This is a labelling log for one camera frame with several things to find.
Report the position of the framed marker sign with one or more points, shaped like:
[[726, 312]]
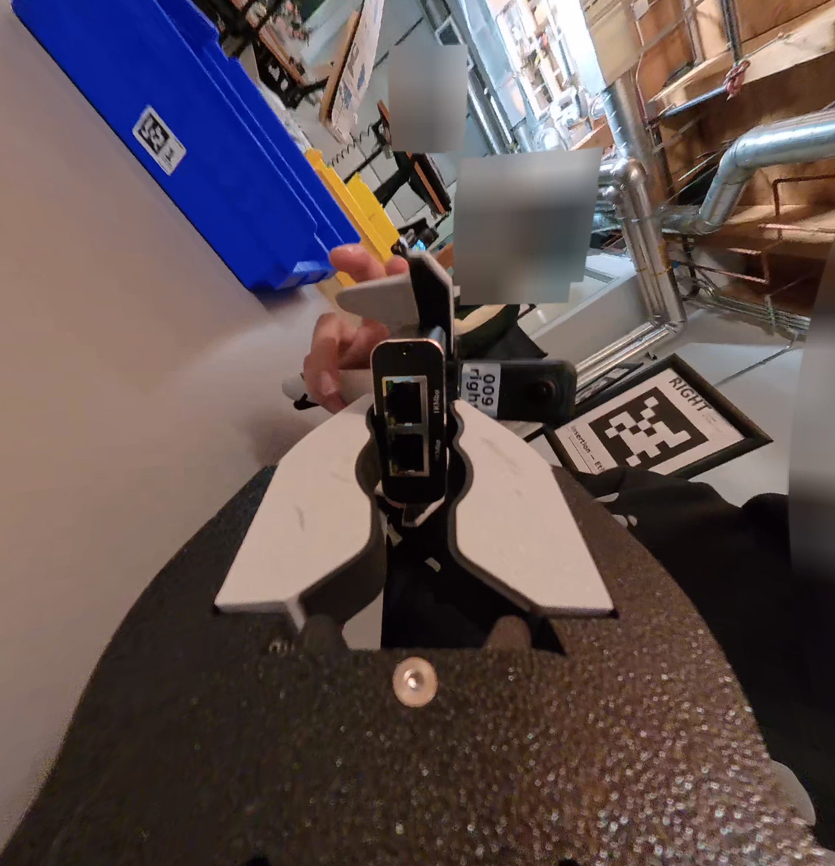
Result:
[[661, 426]]

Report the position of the silver bent duct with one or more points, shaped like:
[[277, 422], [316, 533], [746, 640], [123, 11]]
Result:
[[762, 149]]

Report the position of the black ethernet splitter box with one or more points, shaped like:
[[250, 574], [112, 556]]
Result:
[[411, 419]]

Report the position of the yellow plastic bin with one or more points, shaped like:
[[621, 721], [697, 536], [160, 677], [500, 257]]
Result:
[[363, 203]]

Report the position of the grey desk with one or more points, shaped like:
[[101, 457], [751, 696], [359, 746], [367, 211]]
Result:
[[86, 406]]

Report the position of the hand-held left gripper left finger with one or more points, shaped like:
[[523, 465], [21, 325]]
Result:
[[302, 521]]

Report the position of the background instruction board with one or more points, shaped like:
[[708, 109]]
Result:
[[353, 74]]

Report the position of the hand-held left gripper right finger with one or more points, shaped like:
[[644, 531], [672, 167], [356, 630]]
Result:
[[526, 521]]

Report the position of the silver vertical duct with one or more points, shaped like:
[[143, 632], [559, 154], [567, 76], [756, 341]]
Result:
[[640, 223]]

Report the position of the person's right hand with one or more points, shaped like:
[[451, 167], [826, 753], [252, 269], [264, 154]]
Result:
[[336, 352]]

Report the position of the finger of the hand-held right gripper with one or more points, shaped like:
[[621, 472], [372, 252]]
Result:
[[434, 298]]

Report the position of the blue plastic bin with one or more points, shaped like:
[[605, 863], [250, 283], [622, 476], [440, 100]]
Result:
[[208, 149]]

